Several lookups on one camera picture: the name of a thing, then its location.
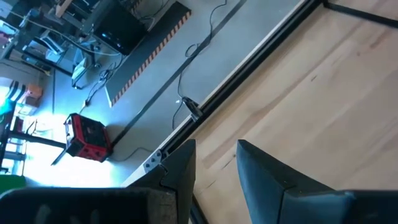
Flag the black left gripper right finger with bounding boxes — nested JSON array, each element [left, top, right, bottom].
[[236, 139, 357, 224]]

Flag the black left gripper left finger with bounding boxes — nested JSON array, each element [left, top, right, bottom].
[[126, 138, 198, 224]]

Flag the black equipment case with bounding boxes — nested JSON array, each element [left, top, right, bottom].
[[93, 6, 147, 56]]

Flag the orange box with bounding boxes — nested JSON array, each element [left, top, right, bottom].
[[26, 83, 44, 99]]

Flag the green bin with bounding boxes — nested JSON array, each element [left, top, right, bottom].
[[0, 174, 27, 194]]

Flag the small black frame clamp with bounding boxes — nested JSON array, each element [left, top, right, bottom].
[[182, 96, 205, 123]]

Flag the black aluminium table frame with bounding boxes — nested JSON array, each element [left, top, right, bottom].
[[120, 0, 324, 224]]

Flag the long black floor cable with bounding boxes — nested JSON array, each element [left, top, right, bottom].
[[172, 0, 229, 130]]

